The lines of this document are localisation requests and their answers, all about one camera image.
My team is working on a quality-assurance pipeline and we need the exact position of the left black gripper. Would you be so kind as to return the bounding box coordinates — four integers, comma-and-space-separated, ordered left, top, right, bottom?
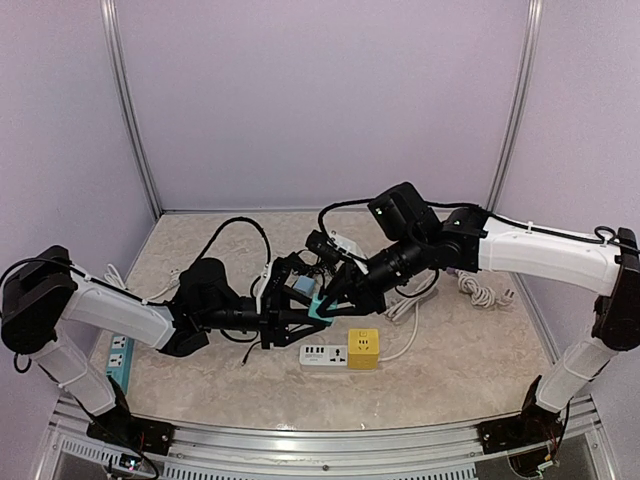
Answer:
198, 286, 326, 350

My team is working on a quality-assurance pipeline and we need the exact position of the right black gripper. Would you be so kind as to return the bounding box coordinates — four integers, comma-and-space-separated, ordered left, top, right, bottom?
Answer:
316, 230, 429, 316

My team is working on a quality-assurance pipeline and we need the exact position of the teal USB charger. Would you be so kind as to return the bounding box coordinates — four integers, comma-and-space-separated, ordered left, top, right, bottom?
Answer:
307, 294, 337, 325

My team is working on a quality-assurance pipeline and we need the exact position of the light blue charger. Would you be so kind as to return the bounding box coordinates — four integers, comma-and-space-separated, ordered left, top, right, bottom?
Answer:
293, 276, 316, 297

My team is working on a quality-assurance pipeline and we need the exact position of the black USB cable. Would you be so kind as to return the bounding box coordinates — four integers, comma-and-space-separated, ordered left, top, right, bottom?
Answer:
239, 249, 341, 367

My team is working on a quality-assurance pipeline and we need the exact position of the yellow cube socket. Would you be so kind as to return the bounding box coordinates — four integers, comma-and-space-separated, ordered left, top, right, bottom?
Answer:
347, 328, 380, 371

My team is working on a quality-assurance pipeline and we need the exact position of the white power strip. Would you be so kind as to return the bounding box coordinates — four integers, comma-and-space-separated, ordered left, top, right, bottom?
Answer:
299, 345, 348, 372

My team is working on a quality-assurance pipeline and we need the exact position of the teal power strip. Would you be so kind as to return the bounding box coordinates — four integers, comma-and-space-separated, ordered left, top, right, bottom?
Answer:
106, 334, 134, 394

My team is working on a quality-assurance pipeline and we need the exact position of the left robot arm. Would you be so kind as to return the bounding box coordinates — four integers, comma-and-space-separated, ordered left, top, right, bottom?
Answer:
1, 245, 326, 451

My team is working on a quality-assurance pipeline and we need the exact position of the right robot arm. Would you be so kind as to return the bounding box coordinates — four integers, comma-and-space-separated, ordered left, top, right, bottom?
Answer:
306, 182, 639, 454

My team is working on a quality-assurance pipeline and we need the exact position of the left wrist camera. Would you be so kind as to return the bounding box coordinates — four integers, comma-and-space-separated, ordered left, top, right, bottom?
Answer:
254, 257, 310, 314

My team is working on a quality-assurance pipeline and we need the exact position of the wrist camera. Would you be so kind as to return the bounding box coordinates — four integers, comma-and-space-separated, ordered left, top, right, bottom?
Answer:
254, 257, 310, 314
305, 230, 366, 264

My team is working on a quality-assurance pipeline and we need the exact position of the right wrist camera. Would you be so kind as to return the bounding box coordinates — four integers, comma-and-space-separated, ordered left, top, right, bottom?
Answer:
305, 230, 366, 264

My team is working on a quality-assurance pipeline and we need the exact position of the white power cord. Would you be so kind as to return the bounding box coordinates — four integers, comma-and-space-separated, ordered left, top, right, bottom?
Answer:
377, 289, 436, 362

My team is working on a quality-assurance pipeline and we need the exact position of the purple strip white cord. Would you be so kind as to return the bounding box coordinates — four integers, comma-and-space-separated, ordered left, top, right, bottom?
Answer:
452, 269, 516, 310

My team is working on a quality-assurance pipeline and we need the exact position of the teal strip white cord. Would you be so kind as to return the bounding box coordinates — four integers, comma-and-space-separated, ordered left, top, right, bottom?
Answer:
104, 264, 181, 306

